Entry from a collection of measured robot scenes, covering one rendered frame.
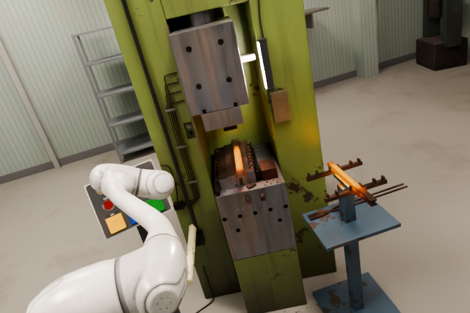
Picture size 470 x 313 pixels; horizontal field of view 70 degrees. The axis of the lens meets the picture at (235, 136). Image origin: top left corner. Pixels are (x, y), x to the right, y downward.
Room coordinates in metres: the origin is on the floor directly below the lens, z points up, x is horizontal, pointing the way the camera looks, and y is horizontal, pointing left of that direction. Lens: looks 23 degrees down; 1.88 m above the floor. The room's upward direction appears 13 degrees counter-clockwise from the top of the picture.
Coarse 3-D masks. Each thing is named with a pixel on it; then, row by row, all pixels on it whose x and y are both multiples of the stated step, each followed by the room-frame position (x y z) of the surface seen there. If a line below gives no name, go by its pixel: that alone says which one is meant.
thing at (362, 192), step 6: (330, 162) 1.57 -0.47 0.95; (336, 168) 1.50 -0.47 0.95; (336, 174) 1.48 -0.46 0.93; (342, 174) 1.43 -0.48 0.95; (348, 180) 1.37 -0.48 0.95; (354, 180) 1.36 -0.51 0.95; (354, 186) 1.31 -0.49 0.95; (360, 186) 1.30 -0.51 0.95; (360, 192) 1.26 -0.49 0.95; (366, 192) 1.24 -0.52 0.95; (366, 198) 1.22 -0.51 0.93; (372, 198) 1.19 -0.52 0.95; (372, 204) 1.18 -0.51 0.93
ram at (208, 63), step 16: (176, 32) 1.66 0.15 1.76; (192, 32) 1.60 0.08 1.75; (208, 32) 1.60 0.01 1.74; (224, 32) 1.60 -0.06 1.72; (176, 48) 1.60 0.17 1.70; (192, 48) 1.60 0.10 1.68; (208, 48) 1.60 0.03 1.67; (224, 48) 1.60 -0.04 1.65; (176, 64) 1.60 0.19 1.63; (192, 64) 1.60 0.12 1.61; (208, 64) 1.60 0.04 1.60; (224, 64) 1.60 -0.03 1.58; (240, 64) 1.60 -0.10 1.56; (192, 80) 1.60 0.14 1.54; (208, 80) 1.60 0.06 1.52; (224, 80) 1.60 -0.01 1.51; (240, 80) 1.60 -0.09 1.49; (192, 96) 1.60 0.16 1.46; (208, 96) 1.60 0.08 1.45; (224, 96) 1.60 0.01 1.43; (240, 96) 1.60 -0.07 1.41; (192, 112) 1.60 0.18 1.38
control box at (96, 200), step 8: (144, 168) 1.55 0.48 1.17; (152, 168) 1.56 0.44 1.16; (88, 184) 1.46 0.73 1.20; (88, 192) 1.44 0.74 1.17; (96, 192) 1.44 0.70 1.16; (96, 200) 1.42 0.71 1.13; (104, 200) 1.43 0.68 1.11; (144, 200) 1.46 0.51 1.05; (168, 200) 1.48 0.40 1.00; (96, 208) 1.40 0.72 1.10; (104, 208) 1.40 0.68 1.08; (112, 208) 1.41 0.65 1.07; (168, 208) 1.45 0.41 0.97; (96, 216) 1.38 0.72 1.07; (104, 216) 1.38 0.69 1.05; (112, 216) 1.39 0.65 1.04; (128, 216) 1.41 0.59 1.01; (104, 224) 1.36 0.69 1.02; (128, 224) 1.38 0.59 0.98; (136, 224) 1.39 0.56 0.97; (104, 232) 1.34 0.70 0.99; (120, 232) 1.35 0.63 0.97
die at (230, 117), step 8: (208, 112) 1.60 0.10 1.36; (216, 112) 1.60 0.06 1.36; (224, 112) 1.60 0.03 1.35; (232, 112) 1.60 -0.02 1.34; (240, 112) 1.60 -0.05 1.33; (208, 120) 1.60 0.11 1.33; (216, 120) 1.60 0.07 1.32; (224, 120) 1.60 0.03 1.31; (232, 120) 1.60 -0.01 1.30; (240, 120) 1.60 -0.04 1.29; (208, 128) 1.60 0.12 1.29; (216, 128) 1.60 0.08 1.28
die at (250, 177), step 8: (232, 144) 1.99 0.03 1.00; (240, 144) 1.98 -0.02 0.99; (224, 152) 1.93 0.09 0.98; (232, 152) 1.88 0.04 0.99; (240, 152) 1.84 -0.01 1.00; (248, 152) 1.83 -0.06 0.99; (224, 160) 1.83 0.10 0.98; (232, 160) 1.78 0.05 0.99; (224, 168) 1.72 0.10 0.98; (232, 168) 1.68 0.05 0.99; (248, 168) 1.63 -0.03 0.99; (224, 176) 1.63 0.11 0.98; (232, 176) 1.60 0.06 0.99; (248, 176) 1.60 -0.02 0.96; (224, 184) 1.60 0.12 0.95; (232, 184) 1.60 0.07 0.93
